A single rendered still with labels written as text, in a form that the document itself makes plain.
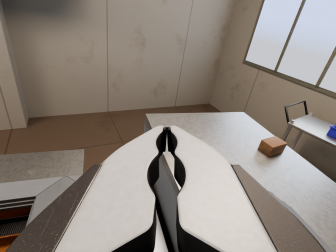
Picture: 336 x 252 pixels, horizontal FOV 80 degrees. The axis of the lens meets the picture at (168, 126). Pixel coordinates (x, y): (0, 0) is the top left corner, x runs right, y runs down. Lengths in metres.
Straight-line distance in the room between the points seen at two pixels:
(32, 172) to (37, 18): 2.05
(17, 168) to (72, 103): 2.06
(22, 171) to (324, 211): 1.24
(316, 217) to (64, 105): 2.99
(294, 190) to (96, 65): 2.71
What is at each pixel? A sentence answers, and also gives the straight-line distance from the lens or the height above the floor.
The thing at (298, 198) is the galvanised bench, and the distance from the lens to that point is 0.82.
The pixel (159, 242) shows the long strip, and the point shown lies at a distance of 0.77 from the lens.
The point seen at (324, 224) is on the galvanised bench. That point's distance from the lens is 0.79.
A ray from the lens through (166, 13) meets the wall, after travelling 3.22.
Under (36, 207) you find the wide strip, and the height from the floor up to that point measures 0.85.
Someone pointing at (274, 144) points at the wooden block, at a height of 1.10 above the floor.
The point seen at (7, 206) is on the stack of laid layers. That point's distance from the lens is 0.97.
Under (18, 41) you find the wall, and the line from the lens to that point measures 2.98.
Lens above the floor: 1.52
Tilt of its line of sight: 30 degrees down
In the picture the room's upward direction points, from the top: 9 degrees clockwise
